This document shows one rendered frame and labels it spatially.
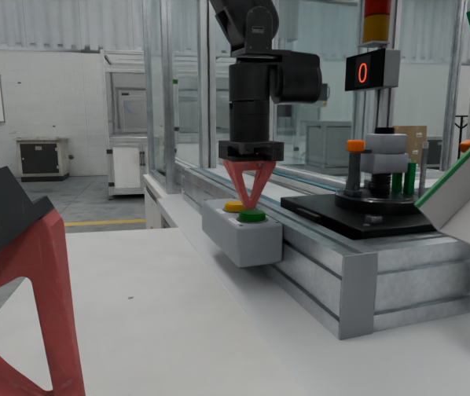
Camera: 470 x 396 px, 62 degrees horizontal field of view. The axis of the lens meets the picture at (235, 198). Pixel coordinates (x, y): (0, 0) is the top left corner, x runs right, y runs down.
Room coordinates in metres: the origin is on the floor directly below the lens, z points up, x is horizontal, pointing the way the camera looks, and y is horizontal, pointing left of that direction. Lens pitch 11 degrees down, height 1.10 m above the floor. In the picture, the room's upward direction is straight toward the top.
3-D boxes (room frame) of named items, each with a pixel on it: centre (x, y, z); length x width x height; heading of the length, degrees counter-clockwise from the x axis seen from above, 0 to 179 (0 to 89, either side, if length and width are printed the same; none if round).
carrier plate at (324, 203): (0.62, -0.23, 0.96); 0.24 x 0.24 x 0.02; 19
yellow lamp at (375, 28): (0.84, -0.28, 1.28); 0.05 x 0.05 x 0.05
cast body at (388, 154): (0.63, -0.24, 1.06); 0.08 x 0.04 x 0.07; 108
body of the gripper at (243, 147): (0.57, -0.02, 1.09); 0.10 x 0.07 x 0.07; 19
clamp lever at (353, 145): (0.61, -0.19, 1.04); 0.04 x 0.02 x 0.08; 109
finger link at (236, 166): (0.58, -0.02, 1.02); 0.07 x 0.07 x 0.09; 19
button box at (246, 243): (0.64, 0.00, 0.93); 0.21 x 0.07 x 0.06; 19
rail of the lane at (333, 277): (0.84, 0.00, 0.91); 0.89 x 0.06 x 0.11; 19
